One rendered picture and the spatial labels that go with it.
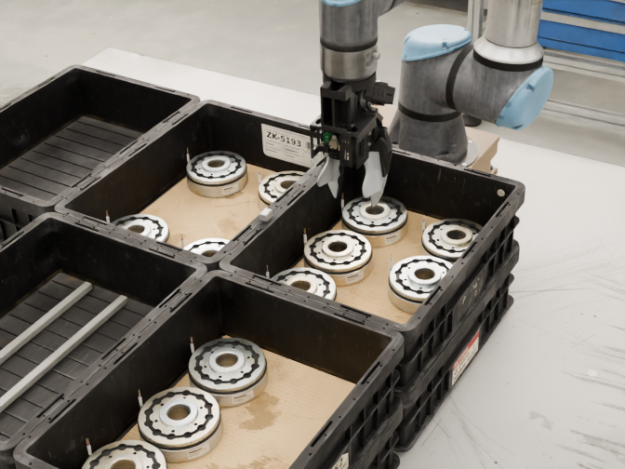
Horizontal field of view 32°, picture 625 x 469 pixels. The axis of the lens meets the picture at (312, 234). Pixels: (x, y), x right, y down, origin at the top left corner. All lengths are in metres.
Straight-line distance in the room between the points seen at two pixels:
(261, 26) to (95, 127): 2.45
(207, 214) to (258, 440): 0.52
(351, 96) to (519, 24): 0.46
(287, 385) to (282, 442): 0.10
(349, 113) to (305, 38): 2.93
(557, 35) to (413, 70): 1.65
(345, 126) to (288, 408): 0.38
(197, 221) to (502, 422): 0.58
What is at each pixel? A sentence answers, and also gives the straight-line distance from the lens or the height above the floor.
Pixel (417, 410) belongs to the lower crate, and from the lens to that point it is 1.50.
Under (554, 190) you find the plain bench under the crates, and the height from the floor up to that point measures 0.70.
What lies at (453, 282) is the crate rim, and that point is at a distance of 1.45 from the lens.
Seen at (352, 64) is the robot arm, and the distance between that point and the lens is 1.39.
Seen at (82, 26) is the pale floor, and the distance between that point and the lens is 4.62.
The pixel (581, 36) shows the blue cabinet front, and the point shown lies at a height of 0.38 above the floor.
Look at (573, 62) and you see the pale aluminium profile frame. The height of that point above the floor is 0.30.
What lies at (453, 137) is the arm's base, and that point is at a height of 0.84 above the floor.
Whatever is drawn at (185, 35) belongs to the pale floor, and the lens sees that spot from 4.43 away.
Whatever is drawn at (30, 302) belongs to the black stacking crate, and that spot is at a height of 0.83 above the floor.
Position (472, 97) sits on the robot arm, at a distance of 1.84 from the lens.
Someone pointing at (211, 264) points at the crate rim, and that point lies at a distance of 1.50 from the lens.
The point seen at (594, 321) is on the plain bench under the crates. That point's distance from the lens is 1.78.
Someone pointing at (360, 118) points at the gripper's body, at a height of 1.11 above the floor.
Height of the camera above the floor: 1.81
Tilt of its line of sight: 35 degrees down
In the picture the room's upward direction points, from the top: 2 degrees counter-clockwise
